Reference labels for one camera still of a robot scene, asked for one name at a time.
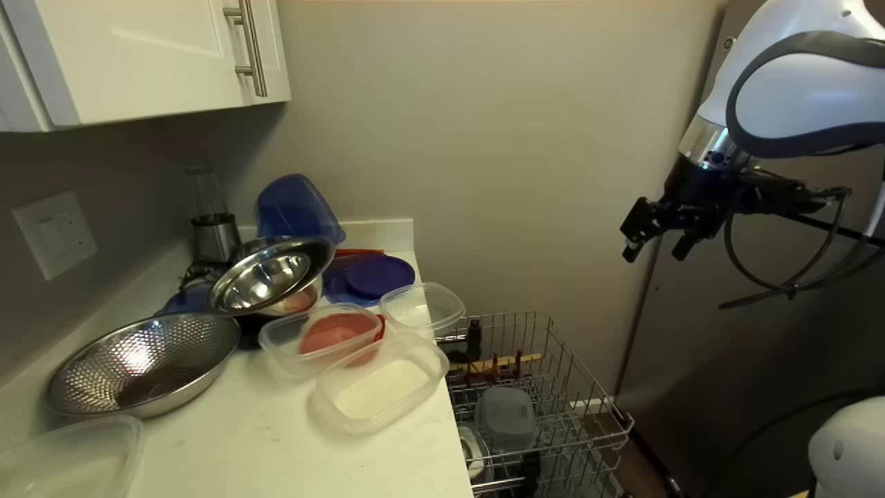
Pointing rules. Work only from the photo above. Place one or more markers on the dark blue round lid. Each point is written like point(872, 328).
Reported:
point(367, 278)

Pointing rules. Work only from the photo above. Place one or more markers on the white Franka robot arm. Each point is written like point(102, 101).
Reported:
point(803, 83)

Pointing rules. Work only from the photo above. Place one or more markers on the clear plastic bowl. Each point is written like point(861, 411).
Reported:
point(474, 451)

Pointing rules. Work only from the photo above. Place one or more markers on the large clear plastic tub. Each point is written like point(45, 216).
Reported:
point(69, 460)

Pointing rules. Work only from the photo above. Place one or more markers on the stainless steel refrigerator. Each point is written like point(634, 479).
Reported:
point(735, 368)

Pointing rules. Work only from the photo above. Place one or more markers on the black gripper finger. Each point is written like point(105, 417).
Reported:
point(634, 227)
point(690, 241)

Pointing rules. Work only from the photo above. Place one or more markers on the steel mesh colander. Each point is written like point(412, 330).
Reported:
point(139, 363)

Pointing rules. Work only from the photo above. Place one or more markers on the small blue plastic container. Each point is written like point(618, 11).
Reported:
point(189, 300)

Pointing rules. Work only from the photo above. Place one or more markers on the black bottle in rack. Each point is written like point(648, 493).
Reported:
point(474, 338)

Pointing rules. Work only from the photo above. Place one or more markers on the clear rectangular plastic container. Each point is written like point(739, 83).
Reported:
point(376, 392)

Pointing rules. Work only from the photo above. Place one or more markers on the frosted grey plastic container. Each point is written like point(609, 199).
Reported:
point(503, 417)

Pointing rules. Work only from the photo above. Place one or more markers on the shiny steel mixing bowl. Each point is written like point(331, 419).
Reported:
point(265, 274)

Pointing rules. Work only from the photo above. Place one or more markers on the white cabinet door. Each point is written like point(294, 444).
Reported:
point(139, 57)

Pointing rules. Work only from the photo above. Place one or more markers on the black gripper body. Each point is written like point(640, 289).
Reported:
point(695, 194)

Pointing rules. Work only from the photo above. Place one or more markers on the blender with steel base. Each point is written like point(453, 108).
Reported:
point(214, 235)

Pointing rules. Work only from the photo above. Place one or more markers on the tall blue plastic container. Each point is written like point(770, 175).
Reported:
point(294, 212)

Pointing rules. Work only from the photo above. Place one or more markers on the red plastic lid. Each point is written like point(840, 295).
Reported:
point(359, 253)

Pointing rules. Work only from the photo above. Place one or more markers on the copper coloured bowl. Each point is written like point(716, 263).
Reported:
point(298, 300)

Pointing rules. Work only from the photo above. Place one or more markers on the clear round plastic container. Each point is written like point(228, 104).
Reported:
point(443, 307)

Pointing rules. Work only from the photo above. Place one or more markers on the clear container holding red bowl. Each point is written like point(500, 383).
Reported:
point(278, 347)

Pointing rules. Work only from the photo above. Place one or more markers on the white wall outlet plate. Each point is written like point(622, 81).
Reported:
point(56, 233)

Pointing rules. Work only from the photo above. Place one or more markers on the red plastic bowl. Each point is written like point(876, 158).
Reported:
point(338, 332)

